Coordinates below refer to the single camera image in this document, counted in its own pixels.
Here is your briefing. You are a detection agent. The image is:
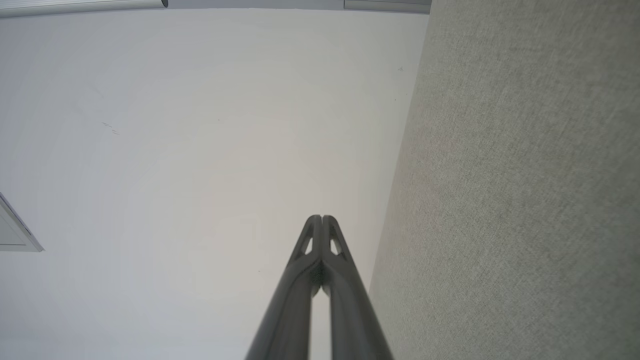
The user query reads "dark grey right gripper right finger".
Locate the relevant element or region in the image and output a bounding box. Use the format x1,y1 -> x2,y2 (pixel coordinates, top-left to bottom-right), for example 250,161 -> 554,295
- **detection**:
322,215 -> 394,360

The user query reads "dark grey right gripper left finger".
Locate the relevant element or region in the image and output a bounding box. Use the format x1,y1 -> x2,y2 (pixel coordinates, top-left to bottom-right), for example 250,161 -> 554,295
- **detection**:
245,215 -> 323,360

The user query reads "grey baseboard rail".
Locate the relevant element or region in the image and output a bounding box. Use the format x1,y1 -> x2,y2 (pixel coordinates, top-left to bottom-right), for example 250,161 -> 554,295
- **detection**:
344,0 -> 432,14
0,0 -> 169,18

